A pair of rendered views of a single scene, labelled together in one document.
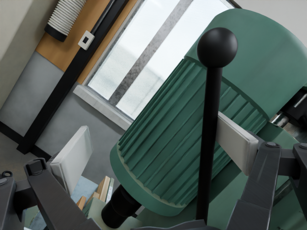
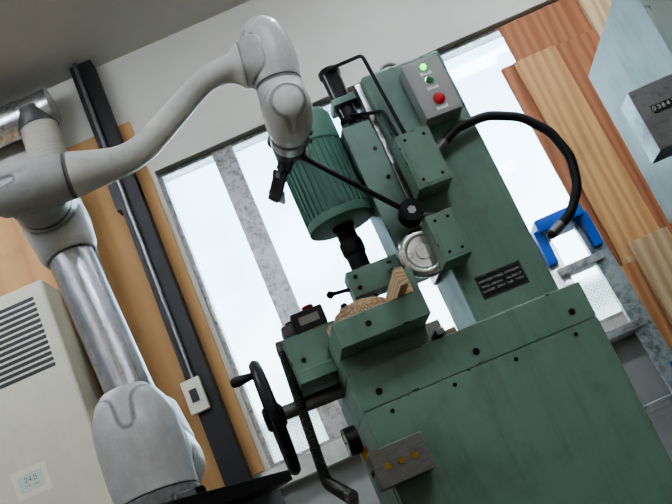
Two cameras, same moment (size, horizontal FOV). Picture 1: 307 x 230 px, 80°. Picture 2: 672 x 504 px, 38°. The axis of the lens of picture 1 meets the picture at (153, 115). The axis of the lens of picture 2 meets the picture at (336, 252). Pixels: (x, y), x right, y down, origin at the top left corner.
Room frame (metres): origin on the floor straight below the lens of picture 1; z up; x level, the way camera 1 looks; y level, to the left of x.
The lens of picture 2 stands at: (-2.04, -0.25, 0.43)
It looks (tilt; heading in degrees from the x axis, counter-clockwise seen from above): 17 degrees up; 6
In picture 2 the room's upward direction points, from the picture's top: 24 degrees counter-clockwise
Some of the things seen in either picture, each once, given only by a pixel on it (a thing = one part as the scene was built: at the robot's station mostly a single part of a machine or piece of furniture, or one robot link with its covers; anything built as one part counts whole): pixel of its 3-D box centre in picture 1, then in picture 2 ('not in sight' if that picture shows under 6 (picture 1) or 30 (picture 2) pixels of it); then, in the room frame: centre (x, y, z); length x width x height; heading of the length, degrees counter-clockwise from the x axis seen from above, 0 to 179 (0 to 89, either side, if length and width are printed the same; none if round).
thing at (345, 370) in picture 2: not in sight; (380, 369); (0.32, -0.01, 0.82); 0.40 x 0.21 x 0.04; 14
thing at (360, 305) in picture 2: not in sight; (359, 309); (0.06, -0.05, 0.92); 0.14 x 0.09 x 0.04; 104
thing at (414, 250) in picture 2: not in sight; (423, 252); (0.25, -0.22, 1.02); 0.12 x 0.03 x 0.12; 104
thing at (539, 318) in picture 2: not in sight; (459, 365); (0.37, -0.18, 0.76); 0.57 x 0.45 x 0.09; 104
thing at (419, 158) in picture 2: not in sight; (421, 163); (0.24, -0.31, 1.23); 0.09 x 0.08 x 0.15; 104
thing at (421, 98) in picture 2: not in sight; (430, 91); (0.28, -0.41, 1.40); 0.10 x 0.06 x 0.16; 104
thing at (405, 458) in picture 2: not in sight; (399, 462); (0.05, 0.01, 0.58); 0.12 x 0.08 x 0.08; 104
